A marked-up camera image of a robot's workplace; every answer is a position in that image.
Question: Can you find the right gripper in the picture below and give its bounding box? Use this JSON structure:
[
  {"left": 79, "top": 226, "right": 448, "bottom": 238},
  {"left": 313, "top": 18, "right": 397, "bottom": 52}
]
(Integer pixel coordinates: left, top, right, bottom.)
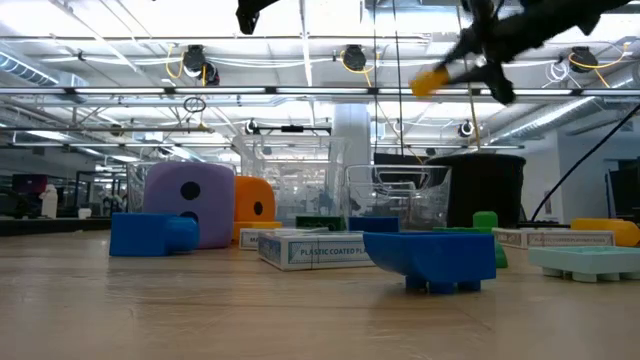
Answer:
[{"left": 435, "top": 0, "right": 551, "bottom": 106}]

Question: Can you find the yellow one-stud toy block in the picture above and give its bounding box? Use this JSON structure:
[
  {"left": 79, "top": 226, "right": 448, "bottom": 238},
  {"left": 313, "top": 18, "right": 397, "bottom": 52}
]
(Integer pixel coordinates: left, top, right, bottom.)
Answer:
[
  {"left": 570, "top": 217, "right": 640, "bottom": 248},
  {"left": 409, "top": 66, "right": 452, "bottom": 99}
]

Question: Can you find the orange foam die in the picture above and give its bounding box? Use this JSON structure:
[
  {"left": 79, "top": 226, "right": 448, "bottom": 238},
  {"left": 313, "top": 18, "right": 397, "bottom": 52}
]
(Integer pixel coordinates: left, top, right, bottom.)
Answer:
[{"left": 233, "top": 175, "right": 277, "bottom": 224}]

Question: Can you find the blue hollow toy block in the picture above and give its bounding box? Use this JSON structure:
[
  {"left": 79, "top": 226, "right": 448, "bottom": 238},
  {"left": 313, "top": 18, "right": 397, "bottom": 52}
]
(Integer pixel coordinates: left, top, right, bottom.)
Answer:
[{"left": 362, "top": 230, "right": 498, "bottom": 295}]

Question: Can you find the purple foam die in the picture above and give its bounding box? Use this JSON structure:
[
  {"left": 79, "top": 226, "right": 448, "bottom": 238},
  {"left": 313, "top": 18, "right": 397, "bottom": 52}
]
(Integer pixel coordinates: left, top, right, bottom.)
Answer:
[{"left": 142, "top": 160, "right": 237, "bottom": 250}]

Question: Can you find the blue one-stud toy block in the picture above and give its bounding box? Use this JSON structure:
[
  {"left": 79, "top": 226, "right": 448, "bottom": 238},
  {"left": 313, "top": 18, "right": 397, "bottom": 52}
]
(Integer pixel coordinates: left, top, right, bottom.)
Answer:
[{"left": 109, "top": 212, "right": 201, "bottom": 258}]

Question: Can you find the black horizontal bar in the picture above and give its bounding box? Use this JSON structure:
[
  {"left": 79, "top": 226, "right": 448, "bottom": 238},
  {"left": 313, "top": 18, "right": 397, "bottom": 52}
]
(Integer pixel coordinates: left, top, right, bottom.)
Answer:
[{"left": 257, "top": 124, "right": 333, "bottom": 136}]

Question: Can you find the black bucket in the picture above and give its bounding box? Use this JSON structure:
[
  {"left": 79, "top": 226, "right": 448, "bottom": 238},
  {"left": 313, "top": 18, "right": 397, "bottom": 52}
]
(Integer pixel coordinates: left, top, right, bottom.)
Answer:
[{"left": 428, "top": 152, "right": 527, "bottom": 230}]

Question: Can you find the white building column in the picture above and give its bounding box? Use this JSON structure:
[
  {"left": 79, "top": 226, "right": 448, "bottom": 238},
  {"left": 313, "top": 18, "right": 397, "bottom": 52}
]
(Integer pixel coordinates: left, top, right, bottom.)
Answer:
[{"left": 331, "top": 102, "right": 374, "bottom": 169}]

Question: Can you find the low clear plastic bin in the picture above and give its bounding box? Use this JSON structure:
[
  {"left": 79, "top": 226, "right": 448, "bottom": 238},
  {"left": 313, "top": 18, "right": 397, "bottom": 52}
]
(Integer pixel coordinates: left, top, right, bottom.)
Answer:
[
  {"left": 125, "top": 160, "right": 239, "bottom": 216},
  {"left": 343, "top": 163, "right": 453, "bottom": 232}
]

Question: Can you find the tall clear plastic bin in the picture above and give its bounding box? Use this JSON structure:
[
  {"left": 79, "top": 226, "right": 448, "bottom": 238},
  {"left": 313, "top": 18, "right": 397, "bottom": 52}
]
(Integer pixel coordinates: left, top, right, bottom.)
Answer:
[{"left": 238, "top": 134, "right": 349, "bottom": 229}]

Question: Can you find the black monitor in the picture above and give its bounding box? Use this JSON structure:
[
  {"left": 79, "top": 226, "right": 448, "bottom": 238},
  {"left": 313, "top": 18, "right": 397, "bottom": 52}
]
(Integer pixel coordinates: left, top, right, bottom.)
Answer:
[{"left": 606, "top": 158, "right": 640, "bottom": 225}]

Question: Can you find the orange toy block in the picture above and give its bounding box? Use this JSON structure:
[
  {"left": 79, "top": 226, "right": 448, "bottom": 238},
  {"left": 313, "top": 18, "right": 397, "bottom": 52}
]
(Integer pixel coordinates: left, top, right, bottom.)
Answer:
[{"left": 232, "top": 220, "right": 284, "bottom": 245}]

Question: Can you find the mint flat toy block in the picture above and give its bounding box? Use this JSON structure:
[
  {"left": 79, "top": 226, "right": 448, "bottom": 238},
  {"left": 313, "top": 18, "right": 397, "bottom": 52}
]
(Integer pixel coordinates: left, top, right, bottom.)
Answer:
[{"left": 527, "top": 245, "right": 640, "bottom": 284}]

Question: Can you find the dark green long block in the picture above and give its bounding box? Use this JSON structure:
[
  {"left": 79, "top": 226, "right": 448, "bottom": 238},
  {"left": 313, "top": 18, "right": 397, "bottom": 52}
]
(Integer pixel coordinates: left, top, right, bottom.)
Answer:
[{"left": 294, "top": 215, "right": 347, "bottom": 232}]

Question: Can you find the white black-emblem card deck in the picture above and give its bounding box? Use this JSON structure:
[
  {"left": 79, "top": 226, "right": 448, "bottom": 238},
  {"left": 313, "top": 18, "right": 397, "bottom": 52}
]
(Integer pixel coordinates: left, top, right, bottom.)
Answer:
[{"left": 238, "top": 227, "right": 331, "bottom": 251}]

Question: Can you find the white blue-print card deck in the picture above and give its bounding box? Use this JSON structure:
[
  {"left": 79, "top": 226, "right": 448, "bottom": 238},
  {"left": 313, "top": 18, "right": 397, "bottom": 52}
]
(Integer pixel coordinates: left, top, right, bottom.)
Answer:
[{"left": 257, "top": 231, "right": 376, "bottom": 272}]

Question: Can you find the white plastic bottle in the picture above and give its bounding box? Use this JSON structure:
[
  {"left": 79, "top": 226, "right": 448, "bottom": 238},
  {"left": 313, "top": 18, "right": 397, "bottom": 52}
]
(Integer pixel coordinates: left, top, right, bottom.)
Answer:
[{"left": 39, "top": 183, "right": 59, "bottom": 220}]

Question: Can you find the dark red monitor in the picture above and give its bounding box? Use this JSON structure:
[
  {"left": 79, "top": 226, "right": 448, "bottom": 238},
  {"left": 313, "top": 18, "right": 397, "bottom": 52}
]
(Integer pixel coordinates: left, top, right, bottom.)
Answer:
[{"left": 11, "top": 173, "right": 49, "bottom": 196}]

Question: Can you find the black workbench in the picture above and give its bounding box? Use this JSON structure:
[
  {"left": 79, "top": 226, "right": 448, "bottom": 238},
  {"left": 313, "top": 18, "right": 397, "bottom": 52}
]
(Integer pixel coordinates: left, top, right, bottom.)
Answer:
[{"left": 0, "top": 216, "right": 112, "bottom": 237}]

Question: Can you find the long yellow cable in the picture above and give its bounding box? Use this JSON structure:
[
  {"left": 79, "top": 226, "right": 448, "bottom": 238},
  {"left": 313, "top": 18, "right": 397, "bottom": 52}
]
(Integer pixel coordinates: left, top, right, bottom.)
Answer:
[{"left": 464, "top": 82, "right": 482, "bottom": 151}]

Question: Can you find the black cable with coil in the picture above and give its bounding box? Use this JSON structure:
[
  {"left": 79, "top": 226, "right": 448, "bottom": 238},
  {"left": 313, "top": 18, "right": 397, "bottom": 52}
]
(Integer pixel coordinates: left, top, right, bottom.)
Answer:
[{"left": 392, "top": 0, "right": 404, "bottom": 157}]

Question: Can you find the silver ceiling air duct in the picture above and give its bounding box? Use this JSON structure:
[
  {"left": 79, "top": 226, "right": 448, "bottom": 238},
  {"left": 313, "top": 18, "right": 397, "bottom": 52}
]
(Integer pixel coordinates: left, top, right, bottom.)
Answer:
[
  {"left": 487, "top": 62, "right": 640, "bottom": 147},
  {"left": 0, "top": 49, "right": 90, "bottom": 89}
]

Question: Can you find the black hanging cable loop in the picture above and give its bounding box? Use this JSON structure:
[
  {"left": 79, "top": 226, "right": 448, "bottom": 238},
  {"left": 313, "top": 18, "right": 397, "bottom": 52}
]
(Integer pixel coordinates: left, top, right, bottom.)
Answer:
[{"left": 182, "top": 95, "right": 208, "bottom": 114}]

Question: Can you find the thin black hanging cable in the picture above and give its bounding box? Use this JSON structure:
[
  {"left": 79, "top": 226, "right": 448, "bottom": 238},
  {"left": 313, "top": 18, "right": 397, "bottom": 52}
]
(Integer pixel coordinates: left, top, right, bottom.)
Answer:
[{"left": 372, "top": 0, "right": 379, "bottom": 156}]

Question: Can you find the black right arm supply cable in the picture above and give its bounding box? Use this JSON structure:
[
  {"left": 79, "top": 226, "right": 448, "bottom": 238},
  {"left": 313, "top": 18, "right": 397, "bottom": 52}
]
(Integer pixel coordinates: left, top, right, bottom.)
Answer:
[{"left": 529, "top": 102, "right": 640, "bottom": 224}]

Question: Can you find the long ceiling light rail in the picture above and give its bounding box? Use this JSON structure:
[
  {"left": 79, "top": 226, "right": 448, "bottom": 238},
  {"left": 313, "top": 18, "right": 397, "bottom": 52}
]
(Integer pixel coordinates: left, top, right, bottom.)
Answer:
[{"left": 0, "top": 85, "right": 640, "bottom": 97}]

